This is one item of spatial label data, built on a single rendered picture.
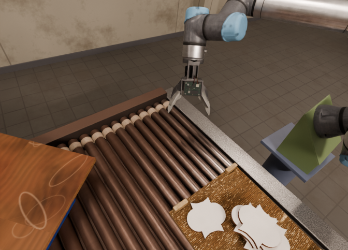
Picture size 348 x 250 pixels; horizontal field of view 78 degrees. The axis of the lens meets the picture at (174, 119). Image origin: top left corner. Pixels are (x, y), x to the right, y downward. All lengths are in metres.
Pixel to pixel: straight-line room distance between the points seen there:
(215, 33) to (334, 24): 0.30
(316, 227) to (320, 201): 1.35
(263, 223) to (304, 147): 0.44
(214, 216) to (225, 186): 0.13
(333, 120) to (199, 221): 0.67
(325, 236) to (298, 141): 0.38
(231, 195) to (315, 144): 0.44
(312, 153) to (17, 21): 2.96
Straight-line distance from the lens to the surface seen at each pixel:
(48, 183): 0.80
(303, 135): 1.09
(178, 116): 1.10
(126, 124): 1.05
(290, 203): 1.01
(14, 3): 3.01
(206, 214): 0.82
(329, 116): 1.08
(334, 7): 0.74
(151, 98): 1.14
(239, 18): 0.66
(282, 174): 1.32
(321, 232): 1.03
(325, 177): 2.56
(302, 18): 0.74
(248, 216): 0.81
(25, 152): 0.90
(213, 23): 0.68
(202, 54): 0.72
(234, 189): 0.91
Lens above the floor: 1.70
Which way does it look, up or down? 46 degrees down
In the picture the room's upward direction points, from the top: 9 degrees clockwise
